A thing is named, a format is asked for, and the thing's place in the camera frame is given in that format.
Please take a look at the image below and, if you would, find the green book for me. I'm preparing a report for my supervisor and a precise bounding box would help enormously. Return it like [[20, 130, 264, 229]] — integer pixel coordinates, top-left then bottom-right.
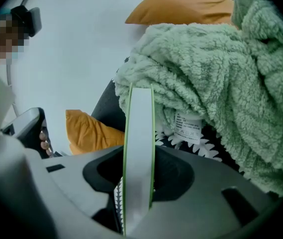
[[122, 82, 156, 236]]

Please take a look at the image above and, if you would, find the green fleece blanket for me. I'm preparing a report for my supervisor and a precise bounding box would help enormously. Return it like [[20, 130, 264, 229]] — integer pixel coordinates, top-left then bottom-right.
[[113, 0, 283, 196]]

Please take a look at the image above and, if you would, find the orange cushion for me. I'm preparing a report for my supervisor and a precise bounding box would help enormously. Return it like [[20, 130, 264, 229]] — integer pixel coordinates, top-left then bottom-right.
[[65, 110, 126, 156], [125, 0, 239, 26]]

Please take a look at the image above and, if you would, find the person's head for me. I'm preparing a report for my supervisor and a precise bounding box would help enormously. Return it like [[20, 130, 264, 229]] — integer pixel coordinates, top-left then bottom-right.
[[0, 18, 30, 65]]

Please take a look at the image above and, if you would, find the person's left hand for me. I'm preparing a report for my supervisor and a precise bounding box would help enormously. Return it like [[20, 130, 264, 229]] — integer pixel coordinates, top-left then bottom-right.
[[39, 130, 53, 157]]

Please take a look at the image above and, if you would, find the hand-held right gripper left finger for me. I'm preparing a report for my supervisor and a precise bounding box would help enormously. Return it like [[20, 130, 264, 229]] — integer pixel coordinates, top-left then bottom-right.
[[27, 145, 124, 239]]

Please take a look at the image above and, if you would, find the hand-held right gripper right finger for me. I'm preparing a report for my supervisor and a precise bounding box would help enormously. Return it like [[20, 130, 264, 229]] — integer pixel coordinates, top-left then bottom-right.
[[127, 145, 281, 239]]

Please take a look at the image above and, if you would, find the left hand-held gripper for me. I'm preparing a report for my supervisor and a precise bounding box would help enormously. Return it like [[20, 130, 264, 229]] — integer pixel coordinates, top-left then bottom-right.
[[0, 107, 55, 159]]

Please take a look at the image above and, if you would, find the blue hair cap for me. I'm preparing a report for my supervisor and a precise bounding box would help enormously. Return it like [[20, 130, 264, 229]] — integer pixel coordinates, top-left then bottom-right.
[[0, 7, 13, 22]]

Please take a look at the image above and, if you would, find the black head camera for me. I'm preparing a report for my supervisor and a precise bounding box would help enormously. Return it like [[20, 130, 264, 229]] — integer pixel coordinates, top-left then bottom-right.
[[10, 5, 43, 38]]

